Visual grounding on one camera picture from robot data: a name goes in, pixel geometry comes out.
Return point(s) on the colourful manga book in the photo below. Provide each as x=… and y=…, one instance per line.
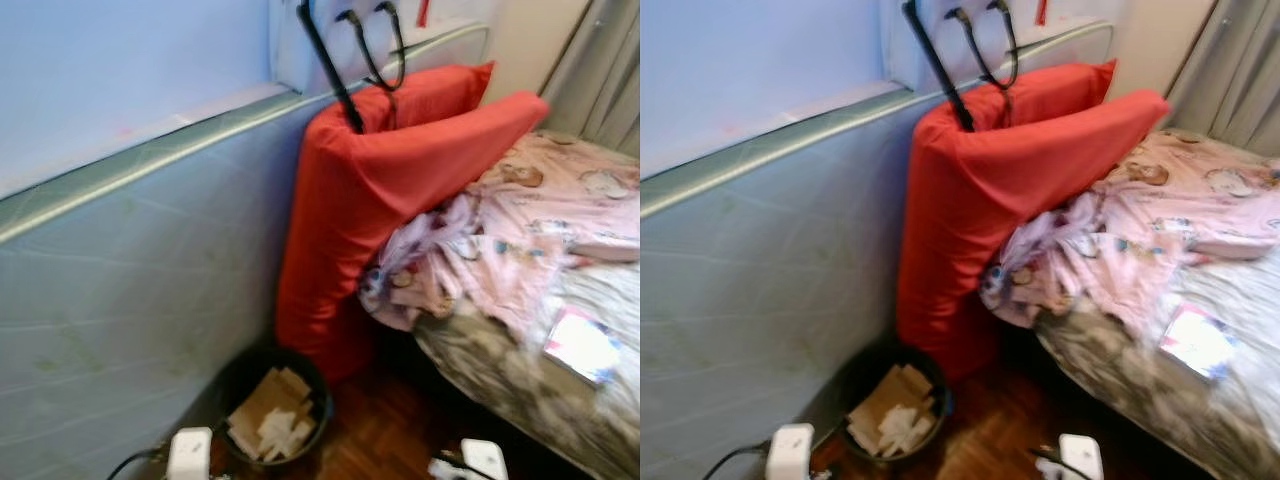
x=582, y=345
x=1198, y=342

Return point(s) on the bed with floral grey sheet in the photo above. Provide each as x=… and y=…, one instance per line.
x=1120, y=380
x=500, y=370

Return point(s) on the white crumpled paper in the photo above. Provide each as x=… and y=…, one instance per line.
x=285, y=435
x=905, y=430

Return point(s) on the brown cardboard pieces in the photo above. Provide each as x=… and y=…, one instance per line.
x=265, y=395
x=885, y=392

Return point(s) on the black round waste bin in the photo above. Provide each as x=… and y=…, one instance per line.
x=858, y=385
x=235, y=385

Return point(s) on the pink cartoon print blanket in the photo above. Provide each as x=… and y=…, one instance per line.
x=520, y=230
x=1150, y=230

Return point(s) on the thick red cushion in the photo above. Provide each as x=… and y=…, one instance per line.
x=340, y=220
x=960, y=220

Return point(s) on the thin red cushion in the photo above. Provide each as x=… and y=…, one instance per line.
x=440, y=95
x=1065, y=92

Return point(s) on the grey pleated curtain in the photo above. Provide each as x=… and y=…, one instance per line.
x=1235, y=80
x=605, y=80

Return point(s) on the red hanging tassel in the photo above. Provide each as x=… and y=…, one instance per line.
x=1041, y=12
x=423, y=12

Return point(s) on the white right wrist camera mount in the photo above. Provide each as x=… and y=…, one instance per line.
x=1082, y=460
x=485, y=462

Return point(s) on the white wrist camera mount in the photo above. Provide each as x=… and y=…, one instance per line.
x=188, y=455
x=485, y=462
x=790, y=452
x=1082, y=460

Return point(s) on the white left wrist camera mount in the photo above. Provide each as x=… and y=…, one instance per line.
x=790, y=452
x=188, y=455

